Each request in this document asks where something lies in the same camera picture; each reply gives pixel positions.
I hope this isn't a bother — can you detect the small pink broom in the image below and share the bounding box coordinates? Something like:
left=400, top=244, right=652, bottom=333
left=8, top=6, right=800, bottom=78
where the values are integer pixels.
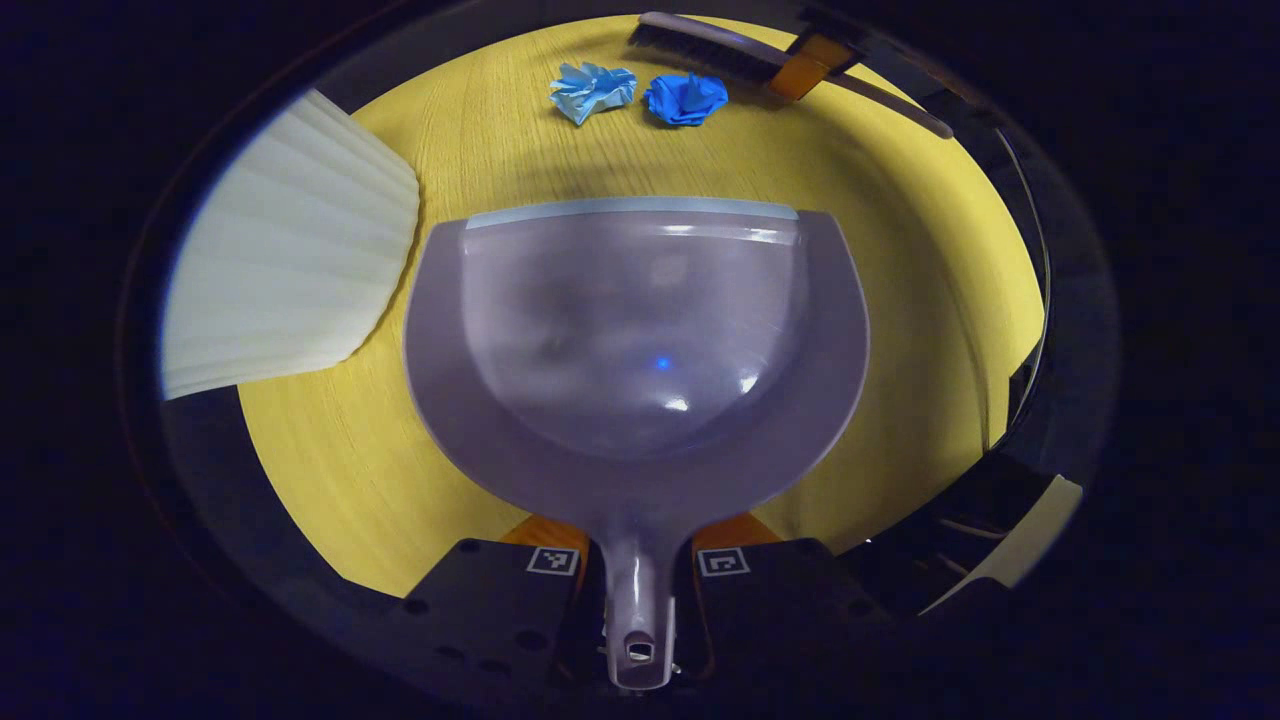
left=628, top=11, right=956, bottom=140

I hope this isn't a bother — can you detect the white ribbed garbage bin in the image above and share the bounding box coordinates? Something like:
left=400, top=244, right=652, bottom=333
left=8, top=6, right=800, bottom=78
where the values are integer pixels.
left=160, top=88, right=421, bottom=401

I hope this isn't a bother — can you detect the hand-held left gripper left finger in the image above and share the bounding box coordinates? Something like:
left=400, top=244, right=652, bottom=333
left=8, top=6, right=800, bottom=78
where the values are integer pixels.
left=400, top=515, right=607, bottom=693

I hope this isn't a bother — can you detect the light blue paper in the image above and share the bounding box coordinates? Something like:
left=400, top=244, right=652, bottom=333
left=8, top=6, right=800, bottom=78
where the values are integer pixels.
left=549, top=62, right=638, bottom=126

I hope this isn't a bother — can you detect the pink plastic dustpan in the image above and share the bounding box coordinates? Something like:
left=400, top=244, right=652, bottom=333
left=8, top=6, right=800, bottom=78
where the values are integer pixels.
left=403, top=197, right=871, bottom=691

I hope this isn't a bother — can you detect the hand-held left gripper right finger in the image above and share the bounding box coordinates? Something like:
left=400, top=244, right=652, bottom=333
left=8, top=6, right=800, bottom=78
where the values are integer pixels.
left=684, top=511, right=893, bottom=691

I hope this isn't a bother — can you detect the dark blue paper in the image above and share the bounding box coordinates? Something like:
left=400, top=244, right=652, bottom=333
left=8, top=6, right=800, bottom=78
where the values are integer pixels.
left=644, top=72, right=729, bottom=128

